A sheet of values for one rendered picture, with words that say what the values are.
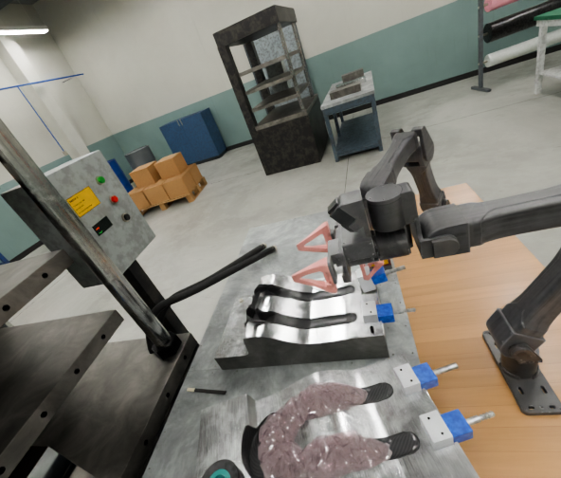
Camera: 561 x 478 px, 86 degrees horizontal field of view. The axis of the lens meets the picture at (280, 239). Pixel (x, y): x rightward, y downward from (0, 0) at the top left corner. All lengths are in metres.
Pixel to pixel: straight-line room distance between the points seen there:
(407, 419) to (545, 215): 0.45
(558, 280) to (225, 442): 0.70
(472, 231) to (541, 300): 0.22
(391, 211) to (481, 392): 0.49
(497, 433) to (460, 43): 6.96
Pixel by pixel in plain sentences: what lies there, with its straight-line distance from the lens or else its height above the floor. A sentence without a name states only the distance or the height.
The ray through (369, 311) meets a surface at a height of 0.92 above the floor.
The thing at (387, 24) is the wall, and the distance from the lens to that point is 7.16.
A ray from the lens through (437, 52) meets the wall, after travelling 7.30.
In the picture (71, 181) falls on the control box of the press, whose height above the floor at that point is 1.42.
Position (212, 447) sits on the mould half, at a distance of 0.78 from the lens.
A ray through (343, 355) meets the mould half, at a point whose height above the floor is 0.82.
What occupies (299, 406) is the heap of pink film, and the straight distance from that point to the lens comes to 0.74.
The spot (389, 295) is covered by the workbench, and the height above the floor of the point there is 0.80.
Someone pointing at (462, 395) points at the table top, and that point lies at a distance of 0.84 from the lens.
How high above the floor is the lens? 1.53
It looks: 29 degrees down
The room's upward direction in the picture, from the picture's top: 22 degrees counter-clockwise
